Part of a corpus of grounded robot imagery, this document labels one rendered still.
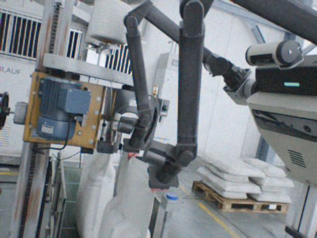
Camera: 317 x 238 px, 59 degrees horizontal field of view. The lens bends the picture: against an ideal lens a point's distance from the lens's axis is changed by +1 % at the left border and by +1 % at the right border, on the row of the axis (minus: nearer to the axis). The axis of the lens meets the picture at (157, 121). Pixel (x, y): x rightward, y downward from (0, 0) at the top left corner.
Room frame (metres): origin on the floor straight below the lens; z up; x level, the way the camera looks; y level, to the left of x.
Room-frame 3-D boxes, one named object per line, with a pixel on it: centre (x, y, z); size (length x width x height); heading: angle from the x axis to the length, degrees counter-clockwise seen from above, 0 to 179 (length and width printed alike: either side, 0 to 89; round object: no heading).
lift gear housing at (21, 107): (1.31, 0.64, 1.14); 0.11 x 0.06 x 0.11; 21
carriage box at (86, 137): (1.40, 0.47, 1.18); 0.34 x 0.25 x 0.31; 111
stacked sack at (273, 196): (4.19, -1.83, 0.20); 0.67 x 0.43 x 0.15; 111
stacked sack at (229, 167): (3.95, -1.27, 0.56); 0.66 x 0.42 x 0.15; 111
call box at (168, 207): (1.41, -0.15, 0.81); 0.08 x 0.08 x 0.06; 21
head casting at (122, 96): (1.55, 0.17, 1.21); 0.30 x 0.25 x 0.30; 21
